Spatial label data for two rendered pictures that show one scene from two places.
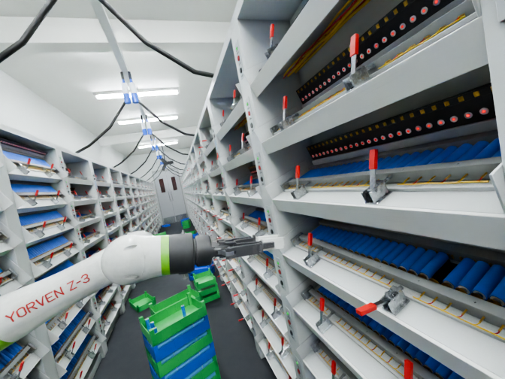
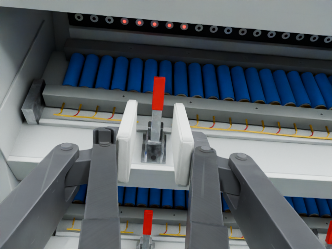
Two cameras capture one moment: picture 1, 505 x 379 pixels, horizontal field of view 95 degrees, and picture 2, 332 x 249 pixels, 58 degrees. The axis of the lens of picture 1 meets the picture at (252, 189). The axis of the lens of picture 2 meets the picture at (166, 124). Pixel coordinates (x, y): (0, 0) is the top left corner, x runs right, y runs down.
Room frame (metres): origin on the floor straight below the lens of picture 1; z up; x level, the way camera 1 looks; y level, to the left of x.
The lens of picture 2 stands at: (0.58, 0.14, 1.11)
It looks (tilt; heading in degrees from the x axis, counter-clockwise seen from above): 31 degrees down; 284
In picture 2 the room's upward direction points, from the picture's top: 6 degrees clockwise
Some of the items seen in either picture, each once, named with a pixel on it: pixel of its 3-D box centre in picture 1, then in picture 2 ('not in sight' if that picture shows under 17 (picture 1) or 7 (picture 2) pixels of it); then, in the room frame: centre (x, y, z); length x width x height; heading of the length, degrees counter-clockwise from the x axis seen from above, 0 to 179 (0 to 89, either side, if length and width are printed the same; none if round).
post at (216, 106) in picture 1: (247, 225); not in sight; (1.54, 0.08, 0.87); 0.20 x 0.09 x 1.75; 108
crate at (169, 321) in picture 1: (173, 316); not in sight; (1.25, 0.56, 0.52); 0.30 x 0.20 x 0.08; 130
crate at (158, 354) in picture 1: (176, 329); not in sight; (1.25, 0.56, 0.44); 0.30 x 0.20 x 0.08; 130
